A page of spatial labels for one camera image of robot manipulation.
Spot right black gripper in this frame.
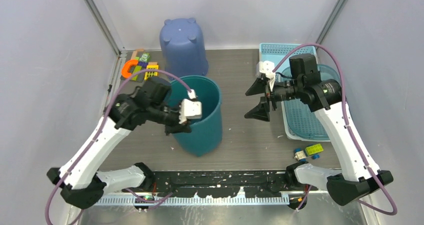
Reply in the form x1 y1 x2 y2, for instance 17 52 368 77
244 75 303 121

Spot teal plastic bucket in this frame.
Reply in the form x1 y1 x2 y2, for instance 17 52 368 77
173 75 223 157

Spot blue plastic bucket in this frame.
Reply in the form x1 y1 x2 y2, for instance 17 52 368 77
159 17 209 78

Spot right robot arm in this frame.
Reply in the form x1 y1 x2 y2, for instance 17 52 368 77
245 53 394 206

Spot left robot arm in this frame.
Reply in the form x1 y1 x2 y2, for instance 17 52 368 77
47 78 202 210

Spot teal plastic basket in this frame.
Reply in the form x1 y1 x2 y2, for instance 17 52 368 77
278 64 340 142

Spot light blue plastic basket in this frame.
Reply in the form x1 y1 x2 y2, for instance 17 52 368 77
259 43 317 66

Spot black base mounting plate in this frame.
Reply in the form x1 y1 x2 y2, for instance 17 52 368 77
145 170 299 199

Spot yellow toy block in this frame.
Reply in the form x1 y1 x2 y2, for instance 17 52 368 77
144 63 159 80

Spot purple toy block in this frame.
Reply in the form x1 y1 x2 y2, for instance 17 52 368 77
137 61 149 68

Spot small toy car blue wheels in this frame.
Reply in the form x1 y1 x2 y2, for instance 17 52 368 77
293 148 320 162

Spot lime green toy brick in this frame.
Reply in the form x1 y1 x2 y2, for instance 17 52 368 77
304 143 324 157

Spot green numbered toy block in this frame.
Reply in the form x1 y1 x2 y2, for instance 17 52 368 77
139 52 151 63

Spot orange toy arch block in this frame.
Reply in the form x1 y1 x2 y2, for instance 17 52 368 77
121 59 139 79

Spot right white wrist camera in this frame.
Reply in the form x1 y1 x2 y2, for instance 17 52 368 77
256 60 276 92

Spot white cable duct strip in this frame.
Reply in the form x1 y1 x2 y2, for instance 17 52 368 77
95 194 290 206

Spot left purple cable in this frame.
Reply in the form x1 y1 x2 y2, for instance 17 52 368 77
44 69 196 225

